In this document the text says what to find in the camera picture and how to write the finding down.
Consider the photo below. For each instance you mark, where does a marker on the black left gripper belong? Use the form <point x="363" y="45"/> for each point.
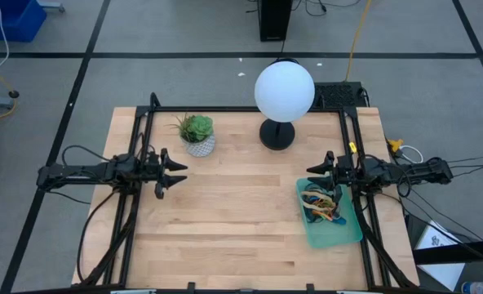
<point x="163" y="175"/>

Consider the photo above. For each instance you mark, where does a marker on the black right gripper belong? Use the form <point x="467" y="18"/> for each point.
<point x="337" y="175"/>

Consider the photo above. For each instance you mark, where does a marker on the orange rubber band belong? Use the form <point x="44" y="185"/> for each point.
<point x="327" y="216"/>

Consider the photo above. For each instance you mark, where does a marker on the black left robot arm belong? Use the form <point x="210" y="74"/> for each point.
<point x="82" y="173"/>

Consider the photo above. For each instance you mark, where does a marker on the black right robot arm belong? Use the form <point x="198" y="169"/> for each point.
<point x="408" y="173"/>

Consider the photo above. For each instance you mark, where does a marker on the teal plastic bin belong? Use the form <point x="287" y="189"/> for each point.
<point x="335" y="237"/>

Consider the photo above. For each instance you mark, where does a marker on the yellow tag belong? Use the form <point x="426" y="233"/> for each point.
<point x="352" y="147"/>

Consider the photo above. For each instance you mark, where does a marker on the potted succulent patterned pot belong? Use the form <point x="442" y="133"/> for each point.
<point x="198" y="127"/>

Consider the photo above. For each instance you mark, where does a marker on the yellow plug connector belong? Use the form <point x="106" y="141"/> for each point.
<point x="395" y="143"/>

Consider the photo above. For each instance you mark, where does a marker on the black perforated box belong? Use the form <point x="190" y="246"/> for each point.
<point x="339" y="96"/>

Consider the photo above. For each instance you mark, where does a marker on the white globe table lamp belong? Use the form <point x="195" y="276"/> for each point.
<point x="284" y="92"/>

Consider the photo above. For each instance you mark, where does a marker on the white paper sheet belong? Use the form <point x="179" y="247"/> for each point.
<point x="437" y="245"/>

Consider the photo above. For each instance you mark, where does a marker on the black beam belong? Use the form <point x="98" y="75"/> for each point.
<point x="449" y="253"/>

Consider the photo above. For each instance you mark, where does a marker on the black tower case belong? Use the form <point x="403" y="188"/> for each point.
<point x="275" y="20"/>

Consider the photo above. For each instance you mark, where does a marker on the black round foot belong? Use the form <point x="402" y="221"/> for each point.
<point x="14" y="94"/>

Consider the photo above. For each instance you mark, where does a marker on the white spray can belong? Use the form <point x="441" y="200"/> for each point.
<point x="482" y="288"/>

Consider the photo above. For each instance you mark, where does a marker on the blue plastic crate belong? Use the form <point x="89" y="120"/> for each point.
<point x="13" y="20"/>

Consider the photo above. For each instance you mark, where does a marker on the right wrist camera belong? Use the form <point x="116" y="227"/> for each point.
<point x="347" y="169"/>

